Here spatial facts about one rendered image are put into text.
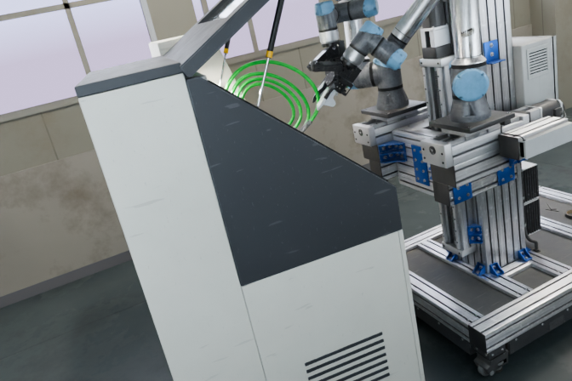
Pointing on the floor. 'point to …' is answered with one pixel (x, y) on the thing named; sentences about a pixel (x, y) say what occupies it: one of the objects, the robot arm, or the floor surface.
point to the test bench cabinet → (339, 317)
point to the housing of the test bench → (171, 218)
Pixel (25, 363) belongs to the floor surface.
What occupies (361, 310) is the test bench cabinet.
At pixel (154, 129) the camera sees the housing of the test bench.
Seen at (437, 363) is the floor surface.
